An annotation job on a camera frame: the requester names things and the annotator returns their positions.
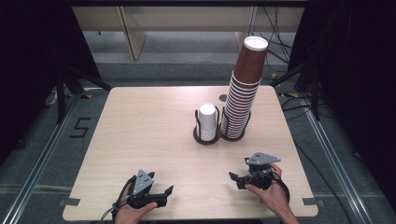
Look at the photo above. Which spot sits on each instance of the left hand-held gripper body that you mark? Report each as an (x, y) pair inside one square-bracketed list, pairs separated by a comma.
[(142, 183)]

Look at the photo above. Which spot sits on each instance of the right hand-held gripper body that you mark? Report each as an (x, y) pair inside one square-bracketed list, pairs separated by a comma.
[(261, 174)]

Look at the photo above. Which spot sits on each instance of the dark double cup holder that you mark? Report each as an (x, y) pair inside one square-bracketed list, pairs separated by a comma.
[(205, 142)]

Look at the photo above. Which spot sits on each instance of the brown paper cup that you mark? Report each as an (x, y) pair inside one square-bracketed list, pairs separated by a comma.
[(251, 59)]

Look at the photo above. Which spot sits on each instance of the person's right hand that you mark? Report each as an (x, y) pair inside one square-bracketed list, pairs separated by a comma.
[(274, 196)]

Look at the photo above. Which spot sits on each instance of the person's left hand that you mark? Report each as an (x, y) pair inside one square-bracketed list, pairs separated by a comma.
[(132, 214)]

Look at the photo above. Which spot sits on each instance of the stack of brown paper cups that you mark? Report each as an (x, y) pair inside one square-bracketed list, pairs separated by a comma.
[(239, 109)]

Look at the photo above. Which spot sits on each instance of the round dark table grommet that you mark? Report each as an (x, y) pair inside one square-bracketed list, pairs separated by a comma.
[(223, 97)]

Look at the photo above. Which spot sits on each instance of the yellow black tape piece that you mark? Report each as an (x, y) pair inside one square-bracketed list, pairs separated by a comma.
[(292, 95), (87, 96)]

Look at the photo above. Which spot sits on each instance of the dark curtain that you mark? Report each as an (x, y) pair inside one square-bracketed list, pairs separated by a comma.
[(34, 62), (361, 77)]

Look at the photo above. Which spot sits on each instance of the beige desk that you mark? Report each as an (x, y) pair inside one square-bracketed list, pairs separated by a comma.
[(137, 34)]

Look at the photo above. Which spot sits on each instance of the metal floor rail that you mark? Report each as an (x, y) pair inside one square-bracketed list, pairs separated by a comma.
[(34, 168), (334, 155)]

